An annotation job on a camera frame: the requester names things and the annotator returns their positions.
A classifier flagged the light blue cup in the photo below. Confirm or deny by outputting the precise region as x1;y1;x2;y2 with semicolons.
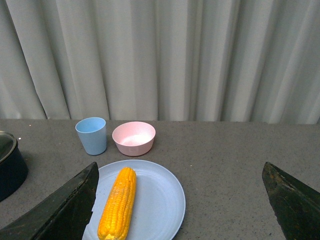
75;117;107;156

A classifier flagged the light blue plate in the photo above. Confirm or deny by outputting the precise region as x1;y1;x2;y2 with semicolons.
82;159;186;240

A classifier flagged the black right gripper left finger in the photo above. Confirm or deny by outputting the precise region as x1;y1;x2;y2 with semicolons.
0;162;99;240

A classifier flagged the glass pot lid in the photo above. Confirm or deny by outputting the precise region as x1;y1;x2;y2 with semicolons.
0;130;18;162

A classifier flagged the pink bowl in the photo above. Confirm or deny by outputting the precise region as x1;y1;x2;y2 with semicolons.
112;121;156;157

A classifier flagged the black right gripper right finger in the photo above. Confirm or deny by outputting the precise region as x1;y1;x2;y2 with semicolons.
262;162;320;240

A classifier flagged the dark blue saucepan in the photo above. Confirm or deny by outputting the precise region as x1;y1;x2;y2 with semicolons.
0;144;29;202

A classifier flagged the grey curtain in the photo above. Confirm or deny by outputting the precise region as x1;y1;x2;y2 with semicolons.
0;0;320;124

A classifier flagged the yellow corn cob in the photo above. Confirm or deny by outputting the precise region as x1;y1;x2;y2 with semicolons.
97;167;137;240

